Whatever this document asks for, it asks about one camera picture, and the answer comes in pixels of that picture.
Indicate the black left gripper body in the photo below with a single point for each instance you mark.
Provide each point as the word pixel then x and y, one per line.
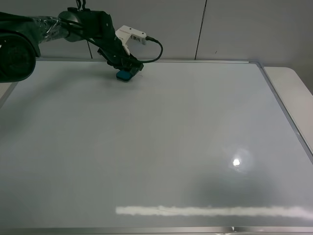
pixel 113 51

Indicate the teal whiteboard eraser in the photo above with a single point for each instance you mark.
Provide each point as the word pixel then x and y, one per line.
pixel 125 76

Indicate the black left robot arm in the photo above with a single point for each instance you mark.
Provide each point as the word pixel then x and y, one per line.
pixel 20 37

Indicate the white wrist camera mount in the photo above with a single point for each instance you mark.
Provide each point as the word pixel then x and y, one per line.
pixel 125 33

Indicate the white whiteboard with aluminium frame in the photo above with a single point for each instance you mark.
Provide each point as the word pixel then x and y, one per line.
pixel 183 148

